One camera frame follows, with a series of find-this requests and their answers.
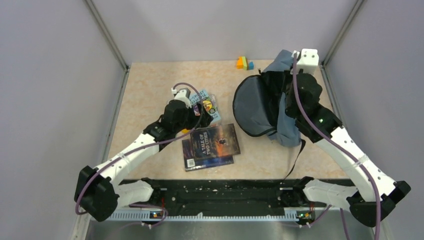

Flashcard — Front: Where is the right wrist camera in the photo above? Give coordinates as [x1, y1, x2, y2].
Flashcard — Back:
[291, 48, 320, 75]

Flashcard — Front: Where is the colourful Treehouse book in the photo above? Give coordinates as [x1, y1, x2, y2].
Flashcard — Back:
[189, 89, 221, 126]

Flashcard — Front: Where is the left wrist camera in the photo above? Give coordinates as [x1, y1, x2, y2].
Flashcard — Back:
[171, 87, 192, 109]

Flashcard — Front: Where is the colourful sticky note stack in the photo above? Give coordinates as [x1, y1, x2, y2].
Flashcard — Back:
[236, 56, 255, 71]

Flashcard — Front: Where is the blue student backpack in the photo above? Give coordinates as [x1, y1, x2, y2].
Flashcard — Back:
[232, 49, 307, 181]

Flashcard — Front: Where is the dark book underneath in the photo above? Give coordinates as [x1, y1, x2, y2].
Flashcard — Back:
[181, 139, 234, 172]

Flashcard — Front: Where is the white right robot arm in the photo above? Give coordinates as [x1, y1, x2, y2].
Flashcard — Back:
[263, 70, 411, 228]

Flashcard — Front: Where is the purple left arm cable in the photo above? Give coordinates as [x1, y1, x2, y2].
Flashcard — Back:
[74, 82, 208, 229]

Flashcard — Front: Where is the Tale of Two Cities book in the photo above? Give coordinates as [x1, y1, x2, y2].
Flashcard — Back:
[190, 123, 241, 160]

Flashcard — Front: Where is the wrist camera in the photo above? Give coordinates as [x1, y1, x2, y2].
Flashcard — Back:
[171, 87, 192, 109]
[291, 48, 320, 75]

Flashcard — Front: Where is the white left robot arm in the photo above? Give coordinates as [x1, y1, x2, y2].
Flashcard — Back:
[74, 100, 213, 222]

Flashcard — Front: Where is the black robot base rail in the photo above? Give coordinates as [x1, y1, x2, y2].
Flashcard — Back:
[125, 178, 335, 220]

